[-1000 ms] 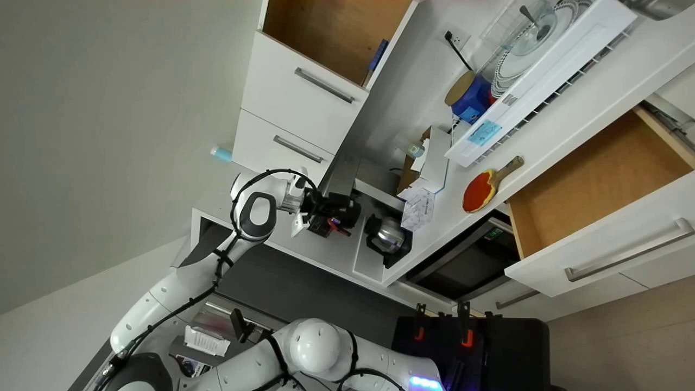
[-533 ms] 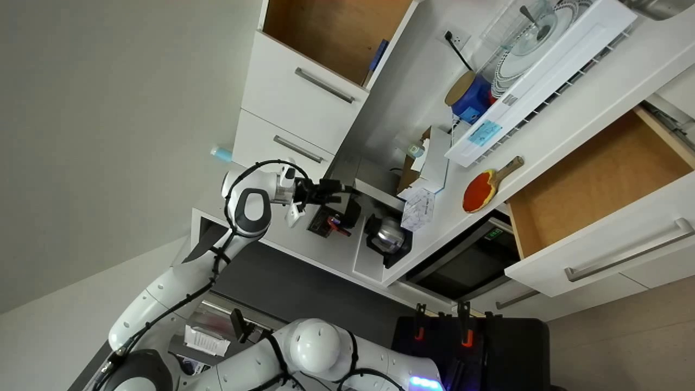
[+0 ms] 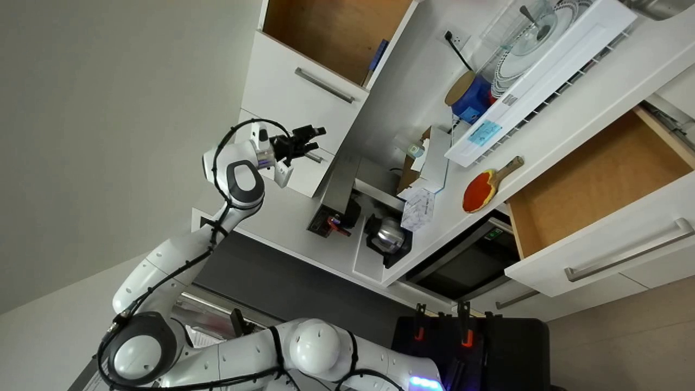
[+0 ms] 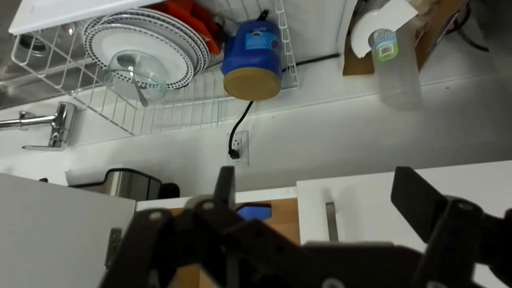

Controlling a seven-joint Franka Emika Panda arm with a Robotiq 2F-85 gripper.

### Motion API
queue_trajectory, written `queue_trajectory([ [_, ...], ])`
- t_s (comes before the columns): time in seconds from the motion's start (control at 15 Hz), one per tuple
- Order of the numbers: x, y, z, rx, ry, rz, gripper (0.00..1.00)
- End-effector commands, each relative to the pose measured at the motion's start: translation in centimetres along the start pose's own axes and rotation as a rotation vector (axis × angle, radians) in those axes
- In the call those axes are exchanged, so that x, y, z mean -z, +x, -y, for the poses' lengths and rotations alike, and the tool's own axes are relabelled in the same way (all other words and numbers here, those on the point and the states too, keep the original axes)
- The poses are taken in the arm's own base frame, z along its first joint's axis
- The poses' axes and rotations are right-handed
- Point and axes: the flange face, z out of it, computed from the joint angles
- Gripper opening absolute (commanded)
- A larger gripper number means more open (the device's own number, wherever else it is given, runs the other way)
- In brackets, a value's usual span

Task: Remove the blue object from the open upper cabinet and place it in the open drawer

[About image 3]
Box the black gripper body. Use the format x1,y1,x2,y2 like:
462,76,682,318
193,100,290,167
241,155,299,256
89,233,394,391
271,129,310,163

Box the small blue object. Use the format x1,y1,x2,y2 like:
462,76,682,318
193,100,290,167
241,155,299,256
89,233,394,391
368,38,391,76

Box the closed white cabinet door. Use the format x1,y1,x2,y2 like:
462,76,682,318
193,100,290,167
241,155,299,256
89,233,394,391
237,29,368,200

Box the open white wooden drawer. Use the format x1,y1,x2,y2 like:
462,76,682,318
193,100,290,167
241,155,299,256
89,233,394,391
505,106,695,299

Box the white lower drawer front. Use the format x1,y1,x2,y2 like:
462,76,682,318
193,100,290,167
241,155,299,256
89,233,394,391
469,267,653,324

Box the black steel coffee machine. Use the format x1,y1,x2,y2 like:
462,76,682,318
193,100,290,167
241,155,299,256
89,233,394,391
306,176,418,271

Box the glass coffee pot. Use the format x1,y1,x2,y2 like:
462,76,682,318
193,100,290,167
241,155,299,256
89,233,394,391
363,213,409,256

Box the printed paper sheets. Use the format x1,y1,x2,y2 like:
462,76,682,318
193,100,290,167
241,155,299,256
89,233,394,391
398,183,438,235

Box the blue container with cork lid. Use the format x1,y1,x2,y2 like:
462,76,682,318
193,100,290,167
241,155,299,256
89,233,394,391
443,70,496,125

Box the red ping pong paddle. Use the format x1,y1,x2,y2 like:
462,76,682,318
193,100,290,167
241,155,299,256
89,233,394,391
461,155,526,214

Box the dark under-counter appliance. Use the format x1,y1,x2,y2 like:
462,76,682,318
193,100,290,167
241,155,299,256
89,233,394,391
400,214,523,301

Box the white drainboard with blue label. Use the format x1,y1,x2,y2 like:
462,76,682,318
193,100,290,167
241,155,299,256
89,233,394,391
443,0,641,169

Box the chrome faucet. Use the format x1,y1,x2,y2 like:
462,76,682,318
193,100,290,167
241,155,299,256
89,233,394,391
518,2,560,43

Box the black case with orange clamps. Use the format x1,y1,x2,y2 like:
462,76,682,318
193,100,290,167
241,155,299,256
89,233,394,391
389,301,553,391

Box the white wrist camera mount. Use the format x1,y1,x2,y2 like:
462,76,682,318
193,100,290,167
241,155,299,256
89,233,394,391
247,125,282,174

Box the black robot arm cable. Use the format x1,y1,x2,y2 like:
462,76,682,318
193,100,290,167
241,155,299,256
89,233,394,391
96,117,409,391

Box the wall outlet with black cable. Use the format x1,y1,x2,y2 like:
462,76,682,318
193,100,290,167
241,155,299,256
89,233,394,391
442,29,475,73

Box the white wire dish rack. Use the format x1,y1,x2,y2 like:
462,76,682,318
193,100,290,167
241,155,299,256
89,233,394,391
452,0,633,147

